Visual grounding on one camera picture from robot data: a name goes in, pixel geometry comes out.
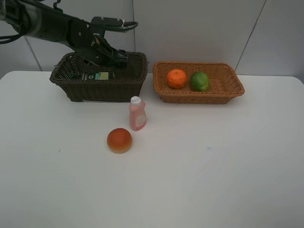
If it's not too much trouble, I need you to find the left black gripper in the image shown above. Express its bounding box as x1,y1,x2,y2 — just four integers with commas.
67,22,128,68

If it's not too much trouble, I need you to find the dark green pump bottle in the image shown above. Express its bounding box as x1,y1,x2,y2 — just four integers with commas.
81,72,115,81

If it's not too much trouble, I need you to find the pink dish soap bottle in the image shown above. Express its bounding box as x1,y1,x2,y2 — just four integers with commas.
129,96,147,131

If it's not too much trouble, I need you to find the orange tangerine fruit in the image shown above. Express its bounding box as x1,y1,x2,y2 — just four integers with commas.
167,69,187,89

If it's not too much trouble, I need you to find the red orange round bun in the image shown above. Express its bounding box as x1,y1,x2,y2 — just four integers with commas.
107,128,133,154

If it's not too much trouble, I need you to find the green lime fruit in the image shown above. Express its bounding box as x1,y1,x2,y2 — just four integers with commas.
190,72,209,92

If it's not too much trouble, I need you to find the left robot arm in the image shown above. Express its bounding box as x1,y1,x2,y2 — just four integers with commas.
0,0,131,67

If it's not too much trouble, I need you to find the dark brown wicker basket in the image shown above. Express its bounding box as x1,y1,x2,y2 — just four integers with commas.
50,52,148,103

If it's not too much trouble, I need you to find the light orange wicker basket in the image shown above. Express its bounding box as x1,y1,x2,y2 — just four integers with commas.
153,61,245,104

